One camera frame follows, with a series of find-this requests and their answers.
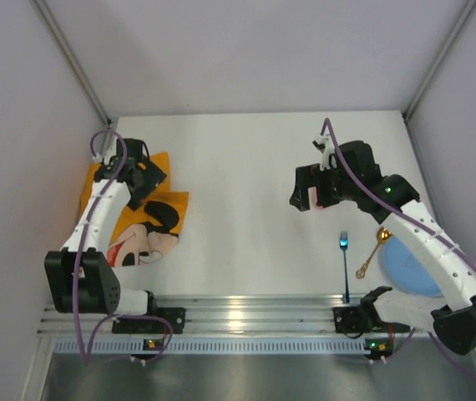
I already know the pink plastic cup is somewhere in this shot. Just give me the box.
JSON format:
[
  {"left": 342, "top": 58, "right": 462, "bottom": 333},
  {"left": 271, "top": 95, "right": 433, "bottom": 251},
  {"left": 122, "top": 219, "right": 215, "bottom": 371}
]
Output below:
[{"left": 309, "top": 187, "right": 318, "bottom": 208}]

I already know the orange Mickey Mouse placemat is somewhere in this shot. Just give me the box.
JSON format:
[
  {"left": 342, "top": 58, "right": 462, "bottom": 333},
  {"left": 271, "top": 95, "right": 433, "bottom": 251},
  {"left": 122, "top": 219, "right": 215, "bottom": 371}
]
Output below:
[{"left": 79, "top": 152, "right": 190, "bottom": 268}]

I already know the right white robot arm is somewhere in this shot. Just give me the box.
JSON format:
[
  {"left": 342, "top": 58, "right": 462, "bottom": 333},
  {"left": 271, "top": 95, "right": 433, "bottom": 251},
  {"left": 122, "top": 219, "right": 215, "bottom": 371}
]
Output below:
[{"left": 289, "top": 140, "right": 476, "bottom": 355}]

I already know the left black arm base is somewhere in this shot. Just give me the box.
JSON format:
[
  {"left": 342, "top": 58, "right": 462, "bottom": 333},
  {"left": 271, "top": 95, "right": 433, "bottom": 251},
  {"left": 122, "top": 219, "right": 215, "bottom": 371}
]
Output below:
[{"left": 112, "top": 307, "right": 186, "bottom": 334}]

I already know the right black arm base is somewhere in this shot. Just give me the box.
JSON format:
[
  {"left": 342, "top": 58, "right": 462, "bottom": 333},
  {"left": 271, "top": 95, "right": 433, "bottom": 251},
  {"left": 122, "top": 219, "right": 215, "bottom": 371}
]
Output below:
[{"left": 332, "top": 306, "right": 411, "bottom": 336}]

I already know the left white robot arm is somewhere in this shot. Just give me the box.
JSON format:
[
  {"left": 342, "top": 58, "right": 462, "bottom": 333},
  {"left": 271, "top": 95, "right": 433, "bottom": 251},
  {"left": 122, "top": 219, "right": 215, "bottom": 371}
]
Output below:
[{"left": 44, "top": 138, "right": 166, "bottom": 316}]

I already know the blue metal fork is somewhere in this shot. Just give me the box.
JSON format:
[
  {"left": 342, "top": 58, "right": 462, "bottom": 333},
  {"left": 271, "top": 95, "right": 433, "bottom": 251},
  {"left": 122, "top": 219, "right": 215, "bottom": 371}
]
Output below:
[{"left": 339, "top": 231, "right": 350, "bottom": 304}]

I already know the gold ornate spoon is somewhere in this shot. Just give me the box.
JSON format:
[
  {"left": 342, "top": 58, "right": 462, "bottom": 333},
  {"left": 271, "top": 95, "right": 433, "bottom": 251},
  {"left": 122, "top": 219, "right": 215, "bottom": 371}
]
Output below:
[{"left": 356, "top": 226, "right": 392, "bottom": 280}]

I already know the light blue plate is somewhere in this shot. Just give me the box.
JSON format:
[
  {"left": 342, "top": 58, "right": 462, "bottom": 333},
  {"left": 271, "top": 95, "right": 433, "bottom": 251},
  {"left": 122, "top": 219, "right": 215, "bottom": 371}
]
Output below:
[{"left": 378, "top": 236, "right": 443, "bottom": 297}]

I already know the aluminium mounting rail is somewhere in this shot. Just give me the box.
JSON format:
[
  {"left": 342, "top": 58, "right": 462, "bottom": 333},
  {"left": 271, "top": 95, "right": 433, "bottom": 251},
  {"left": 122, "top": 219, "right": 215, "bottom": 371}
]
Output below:
[{"left": 37, "top": 293, "right": 476, "bottom": 338}]

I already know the perforated cable duct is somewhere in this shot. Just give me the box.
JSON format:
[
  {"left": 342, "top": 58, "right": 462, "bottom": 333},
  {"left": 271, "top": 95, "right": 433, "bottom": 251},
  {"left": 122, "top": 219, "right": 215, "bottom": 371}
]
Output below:
[{"left": 53, "top": 337, "right": 393, "bottom": 355}]

